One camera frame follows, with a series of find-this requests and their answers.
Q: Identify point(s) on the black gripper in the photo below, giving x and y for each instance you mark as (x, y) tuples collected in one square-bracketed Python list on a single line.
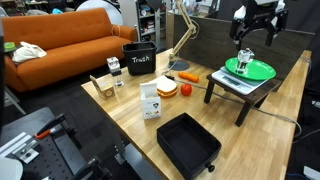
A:
[(261, 11)]

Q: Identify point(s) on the clear crystal glass bottle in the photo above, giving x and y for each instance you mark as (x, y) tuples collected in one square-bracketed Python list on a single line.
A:
[(244, 60)]

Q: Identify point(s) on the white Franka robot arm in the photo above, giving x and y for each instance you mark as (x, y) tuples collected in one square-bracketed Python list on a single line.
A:
[(266, 1)]

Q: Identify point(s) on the dark wooden backboard panel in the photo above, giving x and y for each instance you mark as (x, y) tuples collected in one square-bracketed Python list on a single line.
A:
[(213, 43)]

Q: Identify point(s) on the small dark wooden stool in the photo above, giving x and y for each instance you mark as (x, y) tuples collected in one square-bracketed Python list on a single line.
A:
[(258, 95)]

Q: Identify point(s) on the white desk lamp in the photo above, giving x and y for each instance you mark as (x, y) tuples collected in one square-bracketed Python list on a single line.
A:
[(181, 36)]

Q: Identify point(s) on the orange toy carrot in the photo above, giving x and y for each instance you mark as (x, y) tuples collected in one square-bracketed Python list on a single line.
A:
[(189, 77)]

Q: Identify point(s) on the red toy tomato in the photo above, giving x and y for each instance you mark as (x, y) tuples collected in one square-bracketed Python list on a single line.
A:
[(186, 90)]

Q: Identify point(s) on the background storage shelf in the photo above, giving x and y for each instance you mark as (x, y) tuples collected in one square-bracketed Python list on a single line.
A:
[(150, 20)]

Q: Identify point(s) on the toy bread slice sandwich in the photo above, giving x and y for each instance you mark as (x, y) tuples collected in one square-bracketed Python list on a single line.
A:
[(165, 86)]

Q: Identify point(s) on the black trash bin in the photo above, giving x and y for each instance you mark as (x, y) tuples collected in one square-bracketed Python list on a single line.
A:
[(140, 60)]

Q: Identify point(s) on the white printed carton box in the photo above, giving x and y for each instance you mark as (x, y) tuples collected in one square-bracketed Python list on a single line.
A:
[(150, 103)]

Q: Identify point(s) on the black rectangular tray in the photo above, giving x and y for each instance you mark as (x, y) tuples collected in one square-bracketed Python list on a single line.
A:
[(188, 146)]

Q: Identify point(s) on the white dome object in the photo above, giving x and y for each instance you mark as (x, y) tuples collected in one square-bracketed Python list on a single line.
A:
[(100, 8)]

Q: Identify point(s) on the small tan cardboard box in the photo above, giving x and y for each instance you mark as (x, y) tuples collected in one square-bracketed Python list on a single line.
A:
[(105, 90)]

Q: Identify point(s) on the orange sofa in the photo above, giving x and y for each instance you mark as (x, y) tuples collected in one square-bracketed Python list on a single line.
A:
[(66, 50)]

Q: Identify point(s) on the black orange clamp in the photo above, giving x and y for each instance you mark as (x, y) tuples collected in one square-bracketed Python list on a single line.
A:
[(50, 126)]

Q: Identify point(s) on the white cloth bag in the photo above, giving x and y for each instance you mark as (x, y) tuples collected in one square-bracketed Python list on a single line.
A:
[(28, 52)]

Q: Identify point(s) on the black perforated mounting board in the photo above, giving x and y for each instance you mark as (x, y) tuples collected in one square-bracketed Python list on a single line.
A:
[(60, 156)]

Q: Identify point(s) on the green round item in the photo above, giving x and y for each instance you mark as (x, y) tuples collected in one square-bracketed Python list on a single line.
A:
[(9, 46)]

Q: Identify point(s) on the silver metal bracket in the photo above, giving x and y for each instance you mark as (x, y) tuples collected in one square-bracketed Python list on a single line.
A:
[(28, 154)]

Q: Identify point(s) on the aluminium extrusion rail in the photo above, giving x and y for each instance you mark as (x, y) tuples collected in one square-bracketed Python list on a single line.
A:
[(13, 143)]

